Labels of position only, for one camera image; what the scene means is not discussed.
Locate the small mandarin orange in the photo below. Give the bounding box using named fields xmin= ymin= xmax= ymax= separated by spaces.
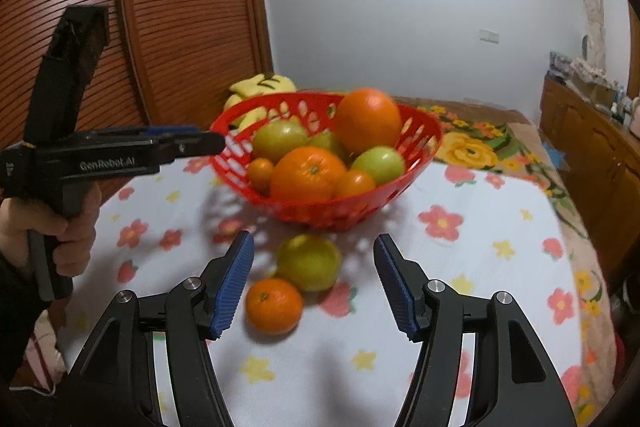
xmin=245 ymin=279 xmax=304 ymax=336
xmin=333 ymin=169 xmax=376 ymax=198
xmin=246 ymin=158 xmax=274 ymax=194

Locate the yellow-green round fruit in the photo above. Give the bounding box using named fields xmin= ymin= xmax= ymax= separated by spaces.
xmin=276 ymin=233 xmax=343 ymax=293

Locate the large orange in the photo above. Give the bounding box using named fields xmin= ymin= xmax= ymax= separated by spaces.
xmin=334 ymin=88 xmax=402 ymax=154

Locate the pale green round fruit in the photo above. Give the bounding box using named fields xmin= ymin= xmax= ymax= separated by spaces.
xmin=352 ymin=146 xmax=406 ymax=186

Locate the yellow-green pear-like fruit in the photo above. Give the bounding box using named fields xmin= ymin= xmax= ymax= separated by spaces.
xmin=308 ymin=131 xmax=349 ymax=164

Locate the person's left hand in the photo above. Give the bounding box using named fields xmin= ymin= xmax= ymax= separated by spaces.
xmin=1 ymin=183 xmax=102 ymax=277

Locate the green fruit in basket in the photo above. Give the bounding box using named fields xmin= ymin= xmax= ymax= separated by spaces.
xmin=252 ymin=120 xmax=308 ymax=165

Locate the yellow plush toy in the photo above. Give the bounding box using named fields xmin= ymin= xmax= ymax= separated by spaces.
xmin=224 ymin=74 xmax=297 ymax=130

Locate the orange in basket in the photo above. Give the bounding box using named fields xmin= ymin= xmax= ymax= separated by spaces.
xmin=269 ymin=146 xmax=347 ymax=204

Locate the white floral cloth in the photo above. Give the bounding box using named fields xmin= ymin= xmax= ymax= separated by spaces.
xmin=29 ymin=146 xmax=586 ymax=427

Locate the red perforated plastic basket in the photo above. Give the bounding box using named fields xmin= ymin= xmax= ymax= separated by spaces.
xmin=210 ymin=88 xmax=444 ymax=231

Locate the wooden sideboard cabinet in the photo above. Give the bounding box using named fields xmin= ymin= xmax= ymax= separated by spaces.
xmin=540 ymin=77 xmax=639 ymax=288

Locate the colourful floral bedspread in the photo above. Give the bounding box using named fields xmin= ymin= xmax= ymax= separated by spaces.
xmin=395 ymin=98 xmax=617 ymax=426

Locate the clutter on sideboard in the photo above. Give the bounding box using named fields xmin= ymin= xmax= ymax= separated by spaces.
xmin=548 ymin=35 xmax=639 ymax=138

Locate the white wall socket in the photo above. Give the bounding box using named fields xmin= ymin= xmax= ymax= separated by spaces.
xmin=478 ymin=29 xmax=500 ymax=44

